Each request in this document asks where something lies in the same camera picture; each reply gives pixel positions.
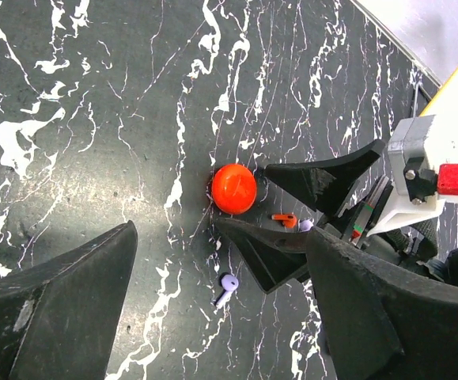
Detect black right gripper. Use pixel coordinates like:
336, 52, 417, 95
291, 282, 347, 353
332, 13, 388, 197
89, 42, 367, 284
214, 139, 449, 294

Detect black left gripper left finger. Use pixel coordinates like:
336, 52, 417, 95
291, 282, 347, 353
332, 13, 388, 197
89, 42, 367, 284
0, 222, 138, 379

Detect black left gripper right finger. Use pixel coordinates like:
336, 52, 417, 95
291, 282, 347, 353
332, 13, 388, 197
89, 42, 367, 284
306, 228, 458, 379

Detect orange earbud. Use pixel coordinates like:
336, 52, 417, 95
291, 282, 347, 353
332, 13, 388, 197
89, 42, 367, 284
271, 214, 297, 229

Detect orange earbud charging case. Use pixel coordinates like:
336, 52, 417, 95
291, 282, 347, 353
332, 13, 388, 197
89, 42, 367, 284
211, 164, 257, 215

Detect purple earbud near case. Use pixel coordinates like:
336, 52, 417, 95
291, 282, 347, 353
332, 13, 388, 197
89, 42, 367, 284
298, 219, 314, 232

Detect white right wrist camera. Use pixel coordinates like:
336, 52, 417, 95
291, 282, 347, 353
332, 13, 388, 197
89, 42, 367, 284
369, 116, 458, 235

